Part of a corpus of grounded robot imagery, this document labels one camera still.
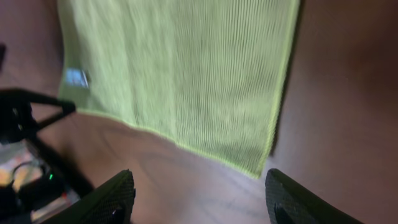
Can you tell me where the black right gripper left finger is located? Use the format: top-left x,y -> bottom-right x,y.
45,170 -> 136,224

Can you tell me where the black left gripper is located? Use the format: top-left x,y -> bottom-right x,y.
1,89 -> 76,144

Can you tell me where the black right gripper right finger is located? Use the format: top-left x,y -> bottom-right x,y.
265,169 -> 360,224

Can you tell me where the light green microfiber cloth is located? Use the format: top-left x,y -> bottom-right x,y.
57,0 -> 300,178

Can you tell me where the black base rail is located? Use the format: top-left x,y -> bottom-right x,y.
27,136 -> 94,198

